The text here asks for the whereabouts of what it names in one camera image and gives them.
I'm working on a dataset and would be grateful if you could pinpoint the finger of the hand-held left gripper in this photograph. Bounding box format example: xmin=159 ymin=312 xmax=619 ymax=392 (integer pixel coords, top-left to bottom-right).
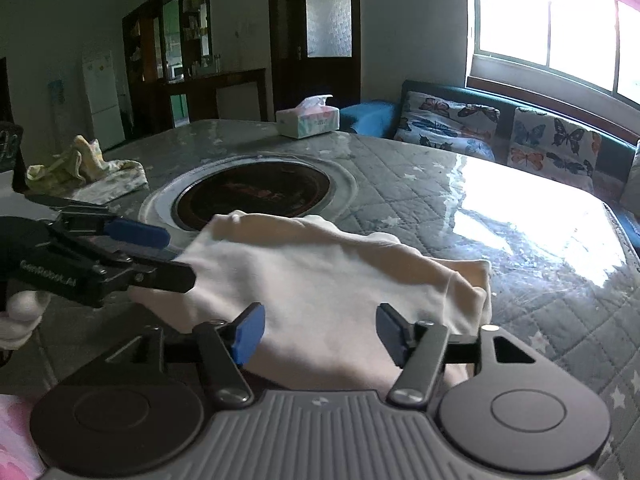
xmin=22 ymin=191 xmax=171 ymax=252
xmin=90 ymin=255 xmax=197 ymax=306

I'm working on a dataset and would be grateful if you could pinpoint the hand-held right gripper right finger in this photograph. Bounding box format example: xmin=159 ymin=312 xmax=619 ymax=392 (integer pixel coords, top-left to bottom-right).
xmin=376 ymin=302 xmax=538 ymax=409

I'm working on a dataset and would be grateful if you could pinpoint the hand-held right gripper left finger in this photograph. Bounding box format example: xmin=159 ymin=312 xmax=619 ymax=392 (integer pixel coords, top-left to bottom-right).
xmin=102 ymin=302 xmax=266 ymax=408

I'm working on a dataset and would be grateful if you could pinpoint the cream garment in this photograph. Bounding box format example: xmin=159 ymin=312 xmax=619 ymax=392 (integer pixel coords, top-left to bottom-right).
xmin=127 ymin=212 xmax=493 ymax=391

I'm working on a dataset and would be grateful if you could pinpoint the person's left hand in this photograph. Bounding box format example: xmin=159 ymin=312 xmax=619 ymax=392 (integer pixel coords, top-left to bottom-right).
xmin=0 ymin=289 xmax=52 ymax=352

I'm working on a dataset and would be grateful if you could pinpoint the light floral cloth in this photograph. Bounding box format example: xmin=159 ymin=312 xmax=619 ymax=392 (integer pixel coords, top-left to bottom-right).
xmin=75 ymin=159 xmax=148 ymax=205

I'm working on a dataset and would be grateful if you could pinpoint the pale yellow cloth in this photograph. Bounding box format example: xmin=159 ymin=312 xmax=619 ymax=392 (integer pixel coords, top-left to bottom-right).
xmin=26 ymin=135 xmax=108 ymax=196

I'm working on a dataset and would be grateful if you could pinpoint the black chair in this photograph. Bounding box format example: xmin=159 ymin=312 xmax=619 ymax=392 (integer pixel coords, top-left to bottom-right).
xmin=0 ymin=122 xmax=25 ymax=193

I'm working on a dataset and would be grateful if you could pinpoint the round black induction cooktop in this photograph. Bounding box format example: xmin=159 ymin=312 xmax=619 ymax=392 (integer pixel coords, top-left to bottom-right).
xmin=172 ymin=162 xmax=332 ymax=233

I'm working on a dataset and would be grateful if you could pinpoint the white refrigerator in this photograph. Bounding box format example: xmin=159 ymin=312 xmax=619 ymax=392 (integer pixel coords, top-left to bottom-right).
xmin=82 ymin=50 xmax=126 ymax=152

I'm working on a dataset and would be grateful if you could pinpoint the dark wooden cabinet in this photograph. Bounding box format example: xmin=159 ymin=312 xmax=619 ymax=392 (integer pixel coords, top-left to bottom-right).
xmin=122 ymin=0 xmax=268 ymax=136

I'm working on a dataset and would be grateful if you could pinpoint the pink printed cloth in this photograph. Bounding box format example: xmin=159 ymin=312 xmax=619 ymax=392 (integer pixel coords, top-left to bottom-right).
xmin=0 ymin=395 xmax=46 ymax=480

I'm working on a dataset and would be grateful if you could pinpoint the white tissue box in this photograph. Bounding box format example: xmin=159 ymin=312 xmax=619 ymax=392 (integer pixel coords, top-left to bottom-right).
xmin=276 ymin=94 xmax=341 ymax=140

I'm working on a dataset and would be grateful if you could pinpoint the dark wooden door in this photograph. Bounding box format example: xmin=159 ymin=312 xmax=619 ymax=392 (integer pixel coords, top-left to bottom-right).
xmin=268 ymin=0 xmax=362 ymax=123

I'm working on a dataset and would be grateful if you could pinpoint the butterfly print pillow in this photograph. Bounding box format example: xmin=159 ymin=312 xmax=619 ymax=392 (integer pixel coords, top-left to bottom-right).
xmin=394 ymin=91 xmax=501 ymax=162
xmin=507 ymin=106 xmax=602 ymax=192

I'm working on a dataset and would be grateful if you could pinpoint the blue sofa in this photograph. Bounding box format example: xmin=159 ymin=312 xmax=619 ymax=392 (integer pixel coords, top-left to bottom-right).
xmin=340 ymin=79 xmax=640 ymax=256

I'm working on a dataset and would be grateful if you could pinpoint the window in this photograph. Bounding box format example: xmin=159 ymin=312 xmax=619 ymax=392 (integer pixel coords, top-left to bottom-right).
xmin=467 ymin=0 xmax=640 ymax=111

